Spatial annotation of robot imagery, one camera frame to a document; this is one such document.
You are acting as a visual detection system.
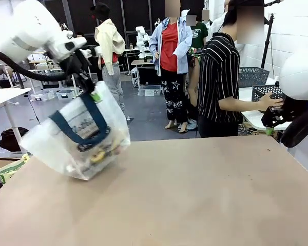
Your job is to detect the white side table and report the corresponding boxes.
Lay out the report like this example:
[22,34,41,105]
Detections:
[0,88,32,137]

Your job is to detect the person's right forearm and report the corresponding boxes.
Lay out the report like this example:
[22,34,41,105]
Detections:
[218,97,262,113]

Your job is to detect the mannequin in cream hoodie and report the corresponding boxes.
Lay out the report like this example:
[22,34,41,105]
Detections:
[90,2,126,127]

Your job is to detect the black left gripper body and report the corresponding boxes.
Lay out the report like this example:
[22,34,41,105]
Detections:
[60,50,92,83]

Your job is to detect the black right arm cable sleeve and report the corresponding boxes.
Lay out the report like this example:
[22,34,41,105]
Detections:
[281,107,308,149]

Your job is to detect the cardboard box with green print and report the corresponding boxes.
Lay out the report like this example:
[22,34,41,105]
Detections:
[0,153,31,185]

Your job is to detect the person's left forearm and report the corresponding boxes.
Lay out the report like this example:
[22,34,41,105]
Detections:
[188,76,200,107]

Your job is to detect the person's right hand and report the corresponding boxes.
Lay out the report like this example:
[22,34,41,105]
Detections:
[257,92,284,113]

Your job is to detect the person in striped shirt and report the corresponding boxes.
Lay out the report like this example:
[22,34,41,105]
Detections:
[197,0,265,138]

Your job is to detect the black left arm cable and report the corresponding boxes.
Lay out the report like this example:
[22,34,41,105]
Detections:
[0,48,76,83]

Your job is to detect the black tripod stand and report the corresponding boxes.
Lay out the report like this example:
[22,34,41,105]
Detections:
[261,0,283,69]

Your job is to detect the black bag on floor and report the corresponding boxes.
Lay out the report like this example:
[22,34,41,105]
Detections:
[0,127,30,152]

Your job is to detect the grey plastic shopping basket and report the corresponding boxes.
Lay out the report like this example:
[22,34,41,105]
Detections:
[252,84,284,105]
[238,66,271,89]

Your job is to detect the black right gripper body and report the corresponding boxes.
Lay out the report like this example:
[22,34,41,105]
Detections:
[261,97,299,128]

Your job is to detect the yellow packaged item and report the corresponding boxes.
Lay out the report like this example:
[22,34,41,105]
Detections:
[90,150,106,164]

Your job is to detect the translucent bag with navy handles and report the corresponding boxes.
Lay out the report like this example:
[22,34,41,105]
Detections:
[19,81,131,181]

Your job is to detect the mannequin in red shirt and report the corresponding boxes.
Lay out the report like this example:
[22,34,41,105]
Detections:
[148,0,194,134]

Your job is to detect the person in green shirt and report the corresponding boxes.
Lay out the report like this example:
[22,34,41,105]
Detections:
[189,10,209,50]

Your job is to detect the white table with baskets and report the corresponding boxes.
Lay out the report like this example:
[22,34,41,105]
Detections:
[238,76,294,132]

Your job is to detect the black computer case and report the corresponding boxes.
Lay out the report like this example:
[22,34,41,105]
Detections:
[138,67,160,86]

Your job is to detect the clear plastic storage bin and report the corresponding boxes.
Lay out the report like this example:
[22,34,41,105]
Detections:
[30,89,56,102]
[56,89,75,100]
[138,84,162,97]

